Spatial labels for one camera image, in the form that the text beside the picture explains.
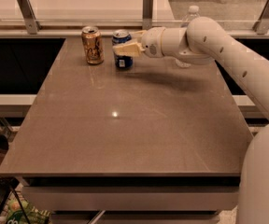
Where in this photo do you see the left metal glass bracket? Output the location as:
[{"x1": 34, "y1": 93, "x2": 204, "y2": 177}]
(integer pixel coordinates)
[{"x1": 17, "y1": 0, "x2": 40, "y2": 35}]

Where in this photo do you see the green snack bag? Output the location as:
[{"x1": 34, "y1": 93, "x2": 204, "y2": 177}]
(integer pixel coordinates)
[{"x1": 6, "y1": 199, "x2": 50, "y2": 224}]

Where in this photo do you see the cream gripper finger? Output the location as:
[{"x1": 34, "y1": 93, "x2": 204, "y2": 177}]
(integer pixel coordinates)
[
  {"x1": 113, "y1": 39, "x2": 145, "y2": 57},
  {"x1": 130, "y1": 30, "x2": 146, "y2": 39}
]

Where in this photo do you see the metal glass bracket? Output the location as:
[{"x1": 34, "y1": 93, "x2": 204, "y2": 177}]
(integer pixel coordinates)
[
  {"x1": 142, "y1": 0, "x2": 153, "y2": 29},
  {"x1": 253, "y1": 0, "x2": 269, "y2": 35},
  {"x1": 17, "y1": 0, "x2": 40, "y2": 35}
]

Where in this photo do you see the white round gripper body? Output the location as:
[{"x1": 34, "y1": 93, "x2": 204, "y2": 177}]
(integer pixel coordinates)
[{"x1": 141, "y1": 27, "x2": 165, "y2": 58}]

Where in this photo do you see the orange soda can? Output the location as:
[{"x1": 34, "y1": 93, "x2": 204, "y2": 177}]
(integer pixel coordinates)
[{"x1": 81, "y1": 26, "x2": 104, "y2": 64}]

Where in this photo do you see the middle metal glass bracket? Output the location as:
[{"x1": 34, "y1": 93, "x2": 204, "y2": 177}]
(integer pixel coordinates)
[{"x1": 142, "y1": 0, "x2": 153, "y2": 29}]

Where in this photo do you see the clear plastic water bottle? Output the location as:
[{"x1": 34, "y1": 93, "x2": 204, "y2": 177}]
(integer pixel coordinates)
[{"x1": 175, "y1": 5, "x2": 202, "y2": 69}]

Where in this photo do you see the right metal glass bracket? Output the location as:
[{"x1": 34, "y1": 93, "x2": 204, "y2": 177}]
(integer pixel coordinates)
[{"x1": 253, "y1": 0, "x2": 269, "y2": 35}]

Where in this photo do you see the blue pepsi can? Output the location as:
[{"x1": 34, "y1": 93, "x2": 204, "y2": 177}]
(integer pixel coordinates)
[{"x1": 112, "y1": 29, "x2": 133, "y2": 69}]

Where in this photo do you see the glass railing panel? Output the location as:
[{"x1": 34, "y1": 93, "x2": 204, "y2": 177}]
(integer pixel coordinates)
[{"x1": 0, "y1": 0, "x2": 266, "y2": 29}]

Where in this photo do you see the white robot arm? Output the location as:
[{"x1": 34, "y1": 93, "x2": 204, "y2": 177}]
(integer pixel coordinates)
[{"x1": 113, "y1": 17, "x2": 269, "y2": 224}]

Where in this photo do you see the grey cabinet drawer front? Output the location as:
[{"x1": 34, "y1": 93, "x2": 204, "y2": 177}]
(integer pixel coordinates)
[{"x1": 22, "y1": 186, "x2": 238, "y2": 211}]

